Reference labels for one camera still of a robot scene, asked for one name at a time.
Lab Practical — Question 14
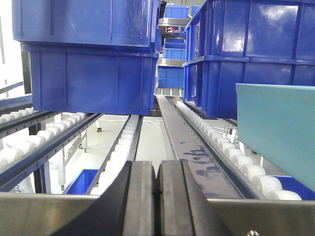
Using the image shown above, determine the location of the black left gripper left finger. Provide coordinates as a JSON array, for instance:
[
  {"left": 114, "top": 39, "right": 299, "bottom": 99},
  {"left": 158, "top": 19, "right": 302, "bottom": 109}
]
[{"left": 53, "top": 161, "right": 155, "bottom": 236}]

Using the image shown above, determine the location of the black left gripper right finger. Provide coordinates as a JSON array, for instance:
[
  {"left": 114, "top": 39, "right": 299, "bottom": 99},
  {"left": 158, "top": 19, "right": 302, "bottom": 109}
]
[{"left": 157, "top": 161, "right": 233, "bottom": 236}]

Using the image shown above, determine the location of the light blue plastic bin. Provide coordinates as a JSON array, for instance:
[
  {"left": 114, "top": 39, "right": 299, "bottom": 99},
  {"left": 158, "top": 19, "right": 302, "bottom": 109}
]
[{"left": 236, "top": 84, "right": 315, "bottom": 190}]

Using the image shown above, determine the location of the blue crate below shelf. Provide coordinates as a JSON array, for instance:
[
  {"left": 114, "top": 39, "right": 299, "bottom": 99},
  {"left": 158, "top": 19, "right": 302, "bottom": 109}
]
[{"left": 63, "top": 169, "right": 98, "bottom": 194}]

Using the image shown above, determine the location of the white roller track centre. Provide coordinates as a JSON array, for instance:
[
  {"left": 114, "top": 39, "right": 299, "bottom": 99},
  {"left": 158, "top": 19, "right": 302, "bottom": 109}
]
[{"left": 86, "top": 115, "right": 142, "bottom": 195}]

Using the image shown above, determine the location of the white roller track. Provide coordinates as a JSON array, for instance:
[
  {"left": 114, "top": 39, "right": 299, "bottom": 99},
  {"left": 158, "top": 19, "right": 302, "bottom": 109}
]
[
  {"left": 86, "top": 115, "right": 142, "bottom": 195},
  {"left": 175, "top": 101, "right": 302, "bottom": 201},
  {"left": 0, "top": 113, "right": 102, "bottom": 193}
]

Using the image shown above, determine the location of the white roller track left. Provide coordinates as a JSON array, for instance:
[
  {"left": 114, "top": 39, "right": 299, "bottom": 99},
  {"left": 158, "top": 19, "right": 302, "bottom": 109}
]
[{"left": 0, "top": 113, "right": 102, "bottom": 193}]

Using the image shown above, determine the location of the dark blue crate lower left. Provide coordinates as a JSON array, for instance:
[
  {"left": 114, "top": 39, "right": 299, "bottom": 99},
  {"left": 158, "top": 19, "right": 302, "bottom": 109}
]
[{"left": 23, "top": 45, "right": 158, "bottom": 115}]

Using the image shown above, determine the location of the distant blue crate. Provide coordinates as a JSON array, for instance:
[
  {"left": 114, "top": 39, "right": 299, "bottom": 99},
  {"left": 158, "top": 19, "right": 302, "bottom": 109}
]
[{"left": 158, "top": 66, "right": 184, "bottom": 88}]

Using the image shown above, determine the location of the dark blue crate stack right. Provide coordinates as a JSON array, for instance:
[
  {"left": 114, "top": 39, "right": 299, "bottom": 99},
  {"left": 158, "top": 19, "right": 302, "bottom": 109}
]
[{"left": 184, "top": 0, "right": 315, "bottom": 119}]

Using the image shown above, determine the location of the dark blue crate upper left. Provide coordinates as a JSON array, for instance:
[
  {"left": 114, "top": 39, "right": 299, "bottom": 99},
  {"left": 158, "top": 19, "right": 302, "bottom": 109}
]
[{"left": 12, "top": 0, "right": 159, "bottom": 51}]

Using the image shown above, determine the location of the steel divider rail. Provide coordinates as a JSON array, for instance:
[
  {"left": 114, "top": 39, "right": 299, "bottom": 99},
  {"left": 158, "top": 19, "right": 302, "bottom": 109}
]
[{"left": 157, "top": 95, "right": 241, "bottom": 199}]

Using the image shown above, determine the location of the steel shelf front rail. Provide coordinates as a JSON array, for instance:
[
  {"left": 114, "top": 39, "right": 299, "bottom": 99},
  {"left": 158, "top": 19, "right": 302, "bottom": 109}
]
[{"left": 0, "top": 193, "right": 315, "bottom": 236}]

